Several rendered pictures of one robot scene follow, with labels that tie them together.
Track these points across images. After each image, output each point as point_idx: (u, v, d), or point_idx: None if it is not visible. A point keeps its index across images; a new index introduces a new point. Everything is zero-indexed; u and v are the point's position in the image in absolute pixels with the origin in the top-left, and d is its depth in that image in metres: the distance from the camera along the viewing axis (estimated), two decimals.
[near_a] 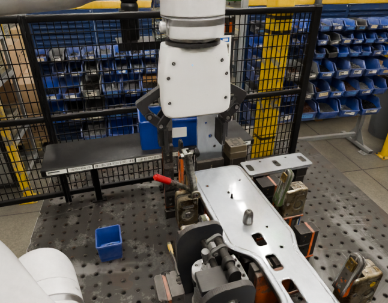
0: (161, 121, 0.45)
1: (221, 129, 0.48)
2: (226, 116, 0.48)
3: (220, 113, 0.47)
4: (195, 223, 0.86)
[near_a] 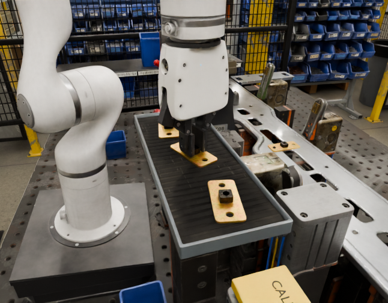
0: (185, 128, 0.45)
1: (203, 137, 0.48)
2: (207, 122, 0.48)
3: (206, 116, 0.47)
4: None
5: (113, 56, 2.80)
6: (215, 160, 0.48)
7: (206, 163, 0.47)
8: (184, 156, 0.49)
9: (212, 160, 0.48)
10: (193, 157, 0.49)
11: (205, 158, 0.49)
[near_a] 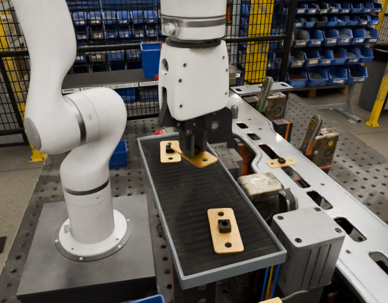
0: (185, 128, 0.45)
1: (203, 137, 0.48)
2: (207, 122, 0.48)
3: (206, 116, 0.47)
4: None
5: (113, 62, 2.82)
6: (215, 160, 0.48)
7: (206, 163, 0.47)
8: (184, 156, 0.49)
9: (212, 160, 0.48)
10: (193, 157, 0.49)
11: (205, 158, 0.49)
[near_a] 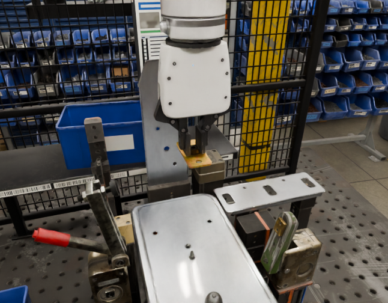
0: (179, 126, 0.46)
1: (201, 138, 0.48)
2: (207, 124, 0.47)
3: (205, 118, 0.47)
4: None
5: None
6: (209, 164, 0.47)
7: (197, 165, 0.47)
8: (182, 154, 0.50)
9: (205, 163, 0.47)
10: (189, 157, 0.49)
11: (200, 160, 0.48)
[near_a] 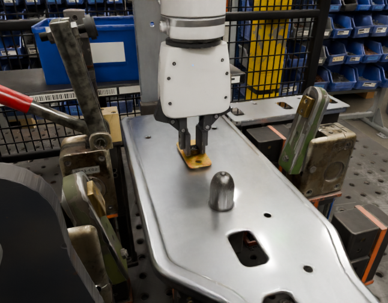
0: (179, 126, 0.46)
1: (201, 138, 0.48)
2: (207, 124, 0.47)
3: (205, 118, 0.47)
4: None
5: None
6: (209, 164, 0.47)
7: (197, 165, 0.47)
8: (182, 154, 0.50)
9: (205, 163, 0.47)
10: (189, 157, 0.49)
11: (200, 160, 0.48)
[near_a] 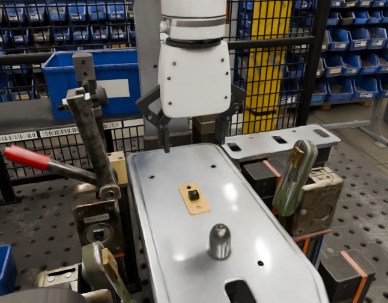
0: (161, 121, 0.45)
1: (221, 129, 0.48)
2: (226, 116, 0.48)
3: (220, 113, 0.47)
4: (77, 266, 0.34)
5: None
6: (208, 210, 0.52)
7: (197, 212, 0.52)
8: (183, 199, 0.55)
9: (204, 210, 0.52)
10: (190, 203, 0.54)
11: (200, 205, 0.53)
